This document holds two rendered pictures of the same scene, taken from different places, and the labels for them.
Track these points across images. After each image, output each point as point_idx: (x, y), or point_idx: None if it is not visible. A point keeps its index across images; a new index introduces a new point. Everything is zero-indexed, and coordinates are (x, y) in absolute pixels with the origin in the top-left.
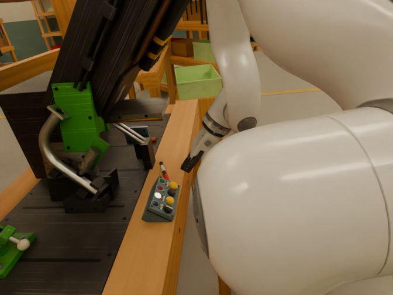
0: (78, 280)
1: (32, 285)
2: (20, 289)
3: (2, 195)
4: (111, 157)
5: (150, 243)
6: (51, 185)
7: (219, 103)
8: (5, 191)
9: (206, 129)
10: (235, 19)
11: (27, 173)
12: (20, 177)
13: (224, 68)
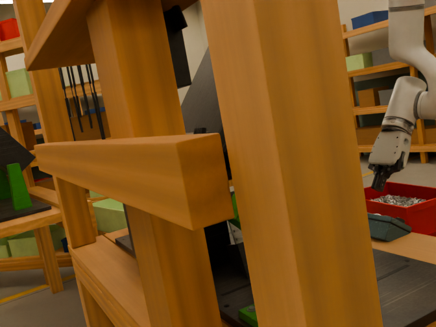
0: (420, 276)
1: (386, 297)
2: (381, 303)
3: (143, 316)
4: (232, 242)
5: (423, 244)
6: (244, 252)
7: (405, 102)
8: (135, 313)
9: (398, 130)
10: (422, 25)
11: (128, 296)
12: (124, 302)
13: (423, 60)
